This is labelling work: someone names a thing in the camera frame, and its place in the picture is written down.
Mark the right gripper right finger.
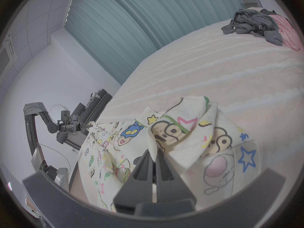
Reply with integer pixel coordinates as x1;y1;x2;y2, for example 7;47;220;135
154;148;197;211

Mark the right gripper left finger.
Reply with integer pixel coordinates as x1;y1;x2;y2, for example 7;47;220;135
114;149;154;215

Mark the white printed pyjama top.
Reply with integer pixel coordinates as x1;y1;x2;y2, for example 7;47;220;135
77;96;262;211

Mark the white ceiling air conditioner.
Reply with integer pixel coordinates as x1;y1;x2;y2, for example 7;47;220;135
0;33;18;80

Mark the blue-green curtain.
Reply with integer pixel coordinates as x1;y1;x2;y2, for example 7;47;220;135
64;0;252;86

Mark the bed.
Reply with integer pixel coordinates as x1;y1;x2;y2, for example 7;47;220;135
69;0;304;199

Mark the dark grey garment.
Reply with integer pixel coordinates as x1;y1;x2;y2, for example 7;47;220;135
221;9;283;46

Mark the pink garment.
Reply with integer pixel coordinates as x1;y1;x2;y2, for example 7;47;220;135
273;14;304;52

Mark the grey bedside table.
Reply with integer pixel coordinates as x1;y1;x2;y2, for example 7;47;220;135
241;0;258;9

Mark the black cable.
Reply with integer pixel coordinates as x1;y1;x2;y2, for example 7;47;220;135
39;143;72;175

